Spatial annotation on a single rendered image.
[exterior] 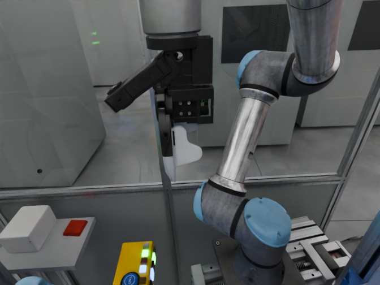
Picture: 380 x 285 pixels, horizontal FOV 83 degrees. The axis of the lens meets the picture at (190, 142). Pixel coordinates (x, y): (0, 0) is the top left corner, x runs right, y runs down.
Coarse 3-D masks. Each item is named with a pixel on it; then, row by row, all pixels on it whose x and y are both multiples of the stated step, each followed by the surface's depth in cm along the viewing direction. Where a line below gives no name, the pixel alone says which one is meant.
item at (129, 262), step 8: (128, 248) 68; (136, 248) 68; (152, 248) 68; (120, 256) 66; (128, 256) 66; (136, 256) 66; (144, 256) 66; (152, 256) 67; (120, 264) 64; (128, 264) 64; (136, 264) 64; (144, 264) 64; (120, 272) 62; (128, 272) 62; (136, 272) 62; (120, 280) 60
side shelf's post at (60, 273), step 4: (56, 272) 105; (60, 272) 106; (64, 272) 106; (68, 272) 110; (72, 272) 113; (60, 276) 107; (64, 276) 107; (68, 276) 109; (72, 276) 113; (64, 280) 110; (68, 280) 110; (72, 280) 112; (76, 280) 116; (64, 284) 111; (68, 284) 113; (72, 284) 112; (76, 284) 116
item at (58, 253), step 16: (64, 224) 103; (48, 240) 96; (64, 240) 96; (80, 240) 95; (0, 256) 90; (16, 256) 90; (32, 256) 90; (48, 256) 90; (64, 256) 89; (80, 256) 91; (16, 272) 86; (32, 272) 87
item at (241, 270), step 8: (240, 248) 62; (240, 256) 61; (232, 264) 66; (240, 264) 61; (248, 264) 59; (256, 264) 57; (280, 264) 59; (240, 272) 61; (248, 272) 59; (256, 272) 58; (264, 272) 57; (272, 272) 57; (280, 272) 59; (240, 280) 62; (248, 280) 60; (256, 280) 58; (264, 280) 58; (272, 280) 58; (280, 280) 60
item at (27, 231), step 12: (24, 216) 94; (36, 216) 94; (48, 216) 98; (12, 228) 89; (24, 228) 89; (36, 228) 90; (48, 228) 98; (0, 240) 86; (12, 240) 86; (24, 240) 87; (36, 240) 90; (12, 252) 90; (24, 252) 91
